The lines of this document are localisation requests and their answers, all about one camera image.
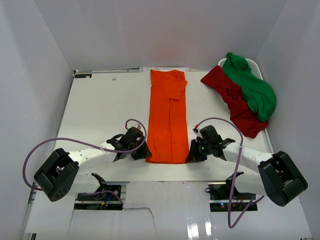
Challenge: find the orange t shirt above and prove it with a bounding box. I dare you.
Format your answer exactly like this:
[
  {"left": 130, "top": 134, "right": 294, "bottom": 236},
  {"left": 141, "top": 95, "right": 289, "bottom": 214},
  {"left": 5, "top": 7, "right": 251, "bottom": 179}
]
[{"left": 146, "top": 70, "right": 189, "bottom": 164}]

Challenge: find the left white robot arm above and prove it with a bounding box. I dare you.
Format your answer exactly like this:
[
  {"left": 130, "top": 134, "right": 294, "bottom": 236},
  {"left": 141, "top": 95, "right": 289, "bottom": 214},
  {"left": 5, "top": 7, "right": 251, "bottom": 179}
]
[{"left": 34, "top": 126, "right": 152, "bottom": 202}]

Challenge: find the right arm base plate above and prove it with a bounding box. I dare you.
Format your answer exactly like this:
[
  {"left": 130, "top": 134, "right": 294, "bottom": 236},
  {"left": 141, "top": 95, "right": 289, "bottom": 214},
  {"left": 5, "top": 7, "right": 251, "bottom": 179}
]
[{"left": 204, "top": 183, "right": 253, "bottom": 213}]

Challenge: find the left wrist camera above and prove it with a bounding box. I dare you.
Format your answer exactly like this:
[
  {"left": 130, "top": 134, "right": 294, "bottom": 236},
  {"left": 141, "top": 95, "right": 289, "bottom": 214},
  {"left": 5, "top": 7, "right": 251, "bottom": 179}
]
[{"left": 134, "top": 123, "right": 141, "bottom": 130}]

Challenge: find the white paper sheet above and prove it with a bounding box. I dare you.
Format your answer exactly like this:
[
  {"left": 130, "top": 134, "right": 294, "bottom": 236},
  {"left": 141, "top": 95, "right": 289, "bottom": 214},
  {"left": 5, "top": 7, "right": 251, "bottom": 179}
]
[{"left": 119, "top": 66, "right": 190, "bottom": 74}]

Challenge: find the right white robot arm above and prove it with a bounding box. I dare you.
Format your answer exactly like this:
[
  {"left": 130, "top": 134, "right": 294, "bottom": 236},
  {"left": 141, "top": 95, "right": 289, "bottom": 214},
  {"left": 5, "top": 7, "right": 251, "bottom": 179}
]
[{"left": 185, "top": 125, "right": 308, "bottom": 207}]

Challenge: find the green t shirt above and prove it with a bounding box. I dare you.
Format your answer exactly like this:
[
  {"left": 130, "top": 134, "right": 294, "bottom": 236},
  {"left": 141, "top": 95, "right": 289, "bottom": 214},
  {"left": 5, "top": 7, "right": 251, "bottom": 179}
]
[{"left": 222, "top": 52, "right": 277, "bottom": 122}]

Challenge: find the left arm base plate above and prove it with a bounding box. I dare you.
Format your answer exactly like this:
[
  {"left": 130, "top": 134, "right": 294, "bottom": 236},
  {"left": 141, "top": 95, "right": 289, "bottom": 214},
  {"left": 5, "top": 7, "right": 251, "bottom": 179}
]
[{"left": 74, "top": 183, "right": 127, "bottom": 211}]

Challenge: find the black label sticker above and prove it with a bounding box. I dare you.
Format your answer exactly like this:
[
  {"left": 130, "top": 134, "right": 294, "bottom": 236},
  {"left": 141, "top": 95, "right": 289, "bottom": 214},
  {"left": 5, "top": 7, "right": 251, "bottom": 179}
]
[{"left": 74, "top": 73, "right": 92, "bottom": 79}]

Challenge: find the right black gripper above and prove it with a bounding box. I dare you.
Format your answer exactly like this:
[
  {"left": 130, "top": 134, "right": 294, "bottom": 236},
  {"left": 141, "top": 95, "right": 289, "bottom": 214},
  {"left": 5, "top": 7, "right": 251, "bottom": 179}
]
[{"left": 185, "top": 139, "right": 212, "bottom": 163}]

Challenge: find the red t shirt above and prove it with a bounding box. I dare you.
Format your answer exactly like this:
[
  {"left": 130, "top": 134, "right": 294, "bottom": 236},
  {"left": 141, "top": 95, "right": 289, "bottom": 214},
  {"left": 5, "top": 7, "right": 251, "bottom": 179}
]
[{"left": 200, "top": 65, "right": 268, "bottom": 139}]

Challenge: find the white perforated laundry basket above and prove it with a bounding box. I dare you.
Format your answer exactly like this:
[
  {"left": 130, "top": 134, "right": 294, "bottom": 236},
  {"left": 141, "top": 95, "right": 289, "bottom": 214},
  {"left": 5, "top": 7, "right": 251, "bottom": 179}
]
[{"left": 217, "top": 58, "right": 264, "bottom": 81}]

